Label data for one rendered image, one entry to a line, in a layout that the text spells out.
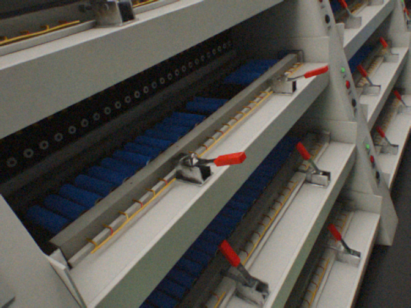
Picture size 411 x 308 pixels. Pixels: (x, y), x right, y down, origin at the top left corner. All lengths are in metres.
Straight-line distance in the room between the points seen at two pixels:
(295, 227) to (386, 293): 0.32
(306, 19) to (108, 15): 0.45
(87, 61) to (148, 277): 0.20
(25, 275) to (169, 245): 0.13
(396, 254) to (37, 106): 0.81
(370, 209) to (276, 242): 0.38
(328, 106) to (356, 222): 0.28
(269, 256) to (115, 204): 0.27
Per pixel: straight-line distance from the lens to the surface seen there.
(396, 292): 0.85
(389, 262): 0.90
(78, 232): 0.34
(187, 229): 0.36
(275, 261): 0.53
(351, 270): 0.76
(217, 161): 0.35
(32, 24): 0.38
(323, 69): 0.55
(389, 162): 1.06
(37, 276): 0.28
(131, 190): 0.37
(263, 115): 0.52
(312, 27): 0.72
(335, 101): 0.76
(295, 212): 0.60
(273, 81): 0.59
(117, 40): 0.34
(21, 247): 0.27
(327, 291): 0.72
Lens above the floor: 0.61
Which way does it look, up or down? 16 degrees down
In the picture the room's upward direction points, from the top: 26 degrees counter-clockwise
